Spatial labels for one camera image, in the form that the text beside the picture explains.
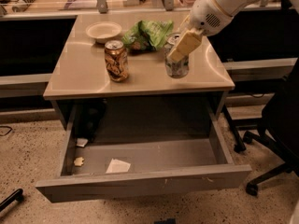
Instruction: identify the brown patterned soda can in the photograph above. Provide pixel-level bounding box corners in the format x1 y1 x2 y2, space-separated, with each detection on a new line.
105 40 129 82

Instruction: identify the grey cabinet with counter top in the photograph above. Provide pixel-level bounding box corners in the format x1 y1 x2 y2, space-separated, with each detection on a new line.
42 10 235 133

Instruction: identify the grey open top drawer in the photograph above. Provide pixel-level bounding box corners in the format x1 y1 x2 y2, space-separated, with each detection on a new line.
36 101 251 203

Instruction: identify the white paper in drawer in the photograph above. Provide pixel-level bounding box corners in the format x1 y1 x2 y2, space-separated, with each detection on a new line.
106 159 131 174

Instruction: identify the silver green 7up can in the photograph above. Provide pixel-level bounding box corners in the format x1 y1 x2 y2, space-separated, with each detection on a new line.
164 33 189 78

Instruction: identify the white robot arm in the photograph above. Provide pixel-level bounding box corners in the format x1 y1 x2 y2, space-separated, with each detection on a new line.
167 0 299 63

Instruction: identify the small yellow scrap in drawer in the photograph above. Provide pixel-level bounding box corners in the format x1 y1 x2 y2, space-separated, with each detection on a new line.
74 157 84 167

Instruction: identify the black cable on floor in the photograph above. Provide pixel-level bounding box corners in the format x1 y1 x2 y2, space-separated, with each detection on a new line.
0 125 13 138

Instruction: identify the black office chair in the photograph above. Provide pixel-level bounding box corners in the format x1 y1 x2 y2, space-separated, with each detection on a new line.
242 0 299 197

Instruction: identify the small white scrap in drawer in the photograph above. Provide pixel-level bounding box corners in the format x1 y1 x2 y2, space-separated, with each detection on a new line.
76 138 88 147

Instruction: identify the black chair leg lower left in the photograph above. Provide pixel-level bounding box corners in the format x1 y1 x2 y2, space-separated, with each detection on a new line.
0 189 24 212

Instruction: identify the green chip bag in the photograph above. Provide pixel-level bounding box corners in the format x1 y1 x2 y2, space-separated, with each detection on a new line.
121 21 174 51

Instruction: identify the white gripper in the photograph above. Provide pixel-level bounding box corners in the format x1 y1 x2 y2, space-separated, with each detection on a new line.
167 0 233 63

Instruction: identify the purple white booklet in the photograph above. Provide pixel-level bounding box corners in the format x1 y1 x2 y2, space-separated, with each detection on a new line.
64 0 97 9

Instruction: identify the white shallow bowl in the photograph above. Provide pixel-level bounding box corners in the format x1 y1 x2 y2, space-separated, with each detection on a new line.
86 21 121 44

